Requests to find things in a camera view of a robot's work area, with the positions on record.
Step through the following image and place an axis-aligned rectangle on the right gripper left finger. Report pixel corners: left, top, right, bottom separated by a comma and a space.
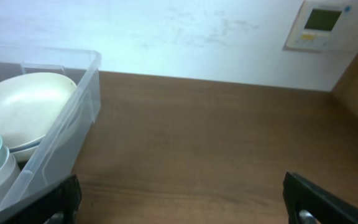
0, 174, 82, 224

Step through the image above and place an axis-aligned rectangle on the cream white bowl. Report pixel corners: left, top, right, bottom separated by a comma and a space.
0, 72, 77, 149

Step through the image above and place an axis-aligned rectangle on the clear plastic storage bin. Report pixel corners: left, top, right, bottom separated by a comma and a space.
0, 46, 101, 211

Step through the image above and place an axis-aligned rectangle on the white wall thermostat panel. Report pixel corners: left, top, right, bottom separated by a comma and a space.
284, 1, 352, 52

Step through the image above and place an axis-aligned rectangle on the dark blue bowl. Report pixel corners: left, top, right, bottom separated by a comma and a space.
9, 141, 40, 152

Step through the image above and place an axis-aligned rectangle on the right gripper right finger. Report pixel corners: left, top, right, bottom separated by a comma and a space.
283, 172, 358, 224

